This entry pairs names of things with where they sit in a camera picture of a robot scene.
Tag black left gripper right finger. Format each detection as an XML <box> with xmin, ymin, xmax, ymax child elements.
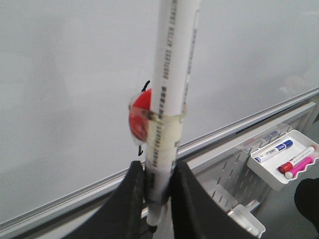
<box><xmin>169</xmin><ymin>162</ymin><xmax>255</xmax><ymax>239</ymax></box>

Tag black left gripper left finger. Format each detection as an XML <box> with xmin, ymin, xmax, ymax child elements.
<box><xmin>64</xmin><ymin>161</ymin><xmax>144</xmax><ymax>239</ymax></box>

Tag red round magnet with tape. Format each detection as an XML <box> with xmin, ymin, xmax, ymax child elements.
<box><xmin>129</xmin><ymin>89</ymin><xmax>187</xmax><ymax>150</ymax></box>

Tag white black-ink whiteboard marker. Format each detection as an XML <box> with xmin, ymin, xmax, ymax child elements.
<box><xmin>144</xmin><ymin>0</ymin><xmax>200</xmax><ymax>233</ymax></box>

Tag red capped whiteboard marker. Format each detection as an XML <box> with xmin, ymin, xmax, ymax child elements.
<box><xmin>278</xmin><ymin>146</ymin><xmax>315</xmax><ymax>174</ymax></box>

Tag pink whiteboard marker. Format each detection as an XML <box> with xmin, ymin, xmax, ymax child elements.
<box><xmin>285</xmin><ymin>152</ymin><xmax>319</xmax><ymax>179</ymax></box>

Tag blue capped whiteboard marker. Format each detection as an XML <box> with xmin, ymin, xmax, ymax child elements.
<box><xmin>253</xmin><ymin>140</ymin><xmax>294</xmax><ymax>163</ymax></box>

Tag white plastic lower tray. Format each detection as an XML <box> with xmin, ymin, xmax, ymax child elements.
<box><xmin>227</xmin><ymin>204</ymin><xmax>266</xmax><ymax>239</ymax></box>

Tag white metal pegboard stand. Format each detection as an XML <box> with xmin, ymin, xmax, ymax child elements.
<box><xmin>14</xmin><ymin>101</ymin><xmax>319</xmax><ymax>239</ymax></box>

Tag white plastic upper marker tray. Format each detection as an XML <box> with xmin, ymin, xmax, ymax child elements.
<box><xmin>247</xmin><ymin>130</ymin><xmax>319</xmax><ymax>191</ymax></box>

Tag white whiteboard with aluminium frame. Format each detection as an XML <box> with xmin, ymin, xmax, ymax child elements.
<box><xmin>0</xmin><ymin>0</ymin><xmax>319</xmax><ymax>237</ymax></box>

